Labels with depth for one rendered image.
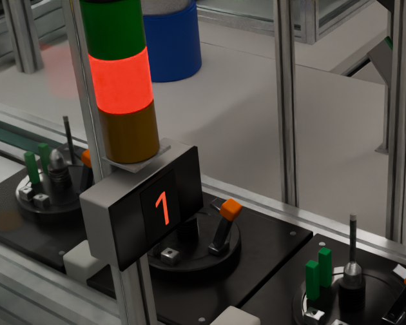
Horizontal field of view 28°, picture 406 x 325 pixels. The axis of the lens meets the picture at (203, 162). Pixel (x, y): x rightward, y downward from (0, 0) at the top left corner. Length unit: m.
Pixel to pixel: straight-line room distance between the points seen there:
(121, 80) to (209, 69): 1.15
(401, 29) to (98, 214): 0.45
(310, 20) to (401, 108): 0.89
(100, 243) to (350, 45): 1.25
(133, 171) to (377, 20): 1.39
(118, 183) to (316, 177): 0.73
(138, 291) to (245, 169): 0.63
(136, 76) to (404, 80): 0.42
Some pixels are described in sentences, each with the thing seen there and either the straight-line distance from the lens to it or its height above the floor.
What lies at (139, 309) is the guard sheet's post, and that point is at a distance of 0.86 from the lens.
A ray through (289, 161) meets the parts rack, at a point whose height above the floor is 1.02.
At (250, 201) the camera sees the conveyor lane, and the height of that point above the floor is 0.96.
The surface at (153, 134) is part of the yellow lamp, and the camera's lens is 0.72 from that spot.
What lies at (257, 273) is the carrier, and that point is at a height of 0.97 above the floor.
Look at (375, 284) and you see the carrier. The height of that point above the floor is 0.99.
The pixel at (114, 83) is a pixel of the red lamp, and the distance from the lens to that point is 0.68.
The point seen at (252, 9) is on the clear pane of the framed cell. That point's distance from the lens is 1.99.
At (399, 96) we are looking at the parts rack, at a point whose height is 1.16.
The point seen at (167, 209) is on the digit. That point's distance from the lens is 0.76.
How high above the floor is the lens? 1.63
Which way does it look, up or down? 31 degrees down
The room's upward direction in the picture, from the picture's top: 6 degrees counter-clockwise
